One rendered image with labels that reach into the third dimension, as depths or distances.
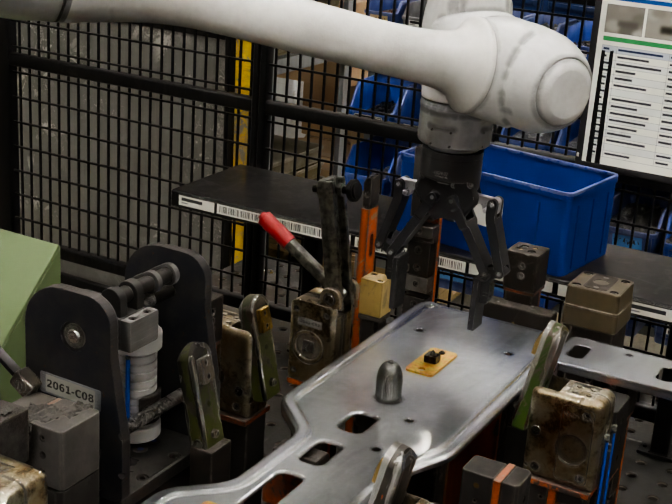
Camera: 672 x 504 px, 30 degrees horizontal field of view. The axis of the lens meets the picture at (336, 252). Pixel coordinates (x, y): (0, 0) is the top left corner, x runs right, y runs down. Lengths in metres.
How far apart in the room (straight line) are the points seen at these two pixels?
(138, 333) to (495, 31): 0.48
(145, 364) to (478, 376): 0.44
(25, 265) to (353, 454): 0.63
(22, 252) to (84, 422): 0.58
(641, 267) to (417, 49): 0.79
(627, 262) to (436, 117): 0.60
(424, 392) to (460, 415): 0.07
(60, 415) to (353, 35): 0.48
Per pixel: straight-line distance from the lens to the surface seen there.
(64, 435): 1.25
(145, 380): 1.41
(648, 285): 1.91
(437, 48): 1.30
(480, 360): 1.64
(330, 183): 1.59
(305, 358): 1.68
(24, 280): 1.79
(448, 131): 1.48
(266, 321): 1.50
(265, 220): 1.67
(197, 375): 1.38
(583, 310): 1.78
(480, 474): 1.39
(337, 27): 1.30
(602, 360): 1.69
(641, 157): 2.03
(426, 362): 1.61
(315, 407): 1.48
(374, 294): 1.70
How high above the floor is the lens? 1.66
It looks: 19 degrees down
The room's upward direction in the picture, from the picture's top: 4 degrees clockwise
